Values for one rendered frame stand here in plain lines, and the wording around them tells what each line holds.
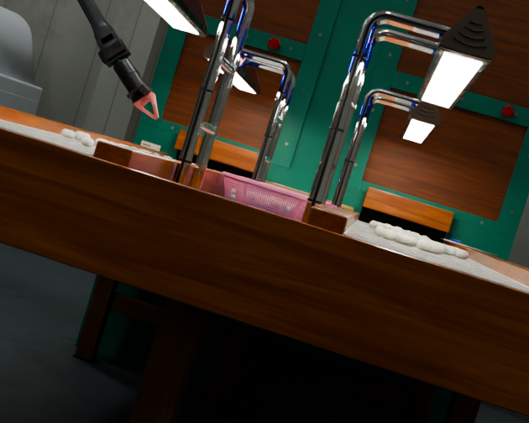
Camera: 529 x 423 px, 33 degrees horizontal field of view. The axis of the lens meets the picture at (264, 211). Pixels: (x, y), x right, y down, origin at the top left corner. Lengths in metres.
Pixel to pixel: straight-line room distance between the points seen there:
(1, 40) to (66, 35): 0.60
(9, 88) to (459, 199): 3.14
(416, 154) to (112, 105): 2.75
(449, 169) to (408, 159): 0.14
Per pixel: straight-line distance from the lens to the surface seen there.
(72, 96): 5.82
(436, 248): 1.74
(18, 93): 5.50
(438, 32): 1.55
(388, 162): 3.07
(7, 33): 5.54
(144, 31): 5.44
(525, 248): 4.74
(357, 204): 3.05
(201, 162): 1.70
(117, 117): 5.41
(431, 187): 3.07
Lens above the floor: 0.78
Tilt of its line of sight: 2 degrees down
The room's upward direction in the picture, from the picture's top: 17 degrees clockwise
